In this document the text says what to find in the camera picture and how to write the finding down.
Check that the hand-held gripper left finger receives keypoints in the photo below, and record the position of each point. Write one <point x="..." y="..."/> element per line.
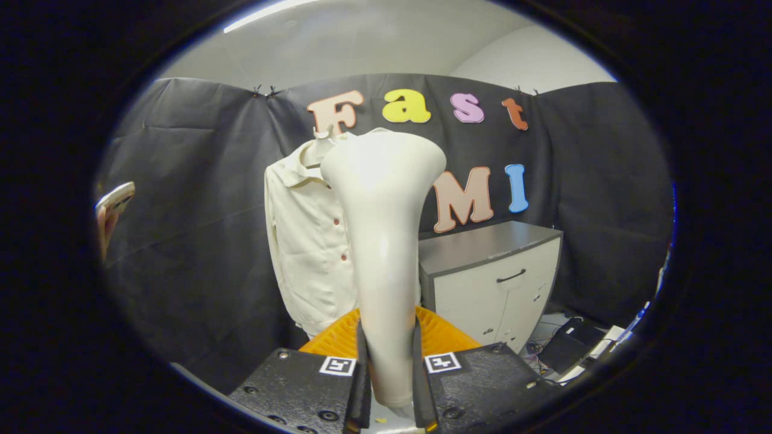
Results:
<point x="362" y="395"/>

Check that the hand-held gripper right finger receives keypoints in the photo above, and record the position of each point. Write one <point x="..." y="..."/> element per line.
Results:
<point x="420" y="395"/>

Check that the cream button-up shirt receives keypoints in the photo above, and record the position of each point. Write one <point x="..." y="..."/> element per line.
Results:
<point x="301" y="253"/>

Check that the white garment steamer head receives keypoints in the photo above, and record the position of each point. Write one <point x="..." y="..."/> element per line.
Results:
<point x="380" y="241"/>

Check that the cream clothes hanger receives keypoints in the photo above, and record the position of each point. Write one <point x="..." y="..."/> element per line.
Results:
<point x="322" y="134"/>

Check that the grey and cream cabinet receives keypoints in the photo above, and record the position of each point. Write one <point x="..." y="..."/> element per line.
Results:
<point x="476" y="295"/>

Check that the black box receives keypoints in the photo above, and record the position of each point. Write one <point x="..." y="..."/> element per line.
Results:
<point x="570" y="346"/>

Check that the white flat box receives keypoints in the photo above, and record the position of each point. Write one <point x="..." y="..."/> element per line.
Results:
<point x="594" y="355"/>

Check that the white smartphone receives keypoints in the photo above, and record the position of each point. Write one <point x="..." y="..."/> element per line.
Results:
<point x="117" y="198"/>

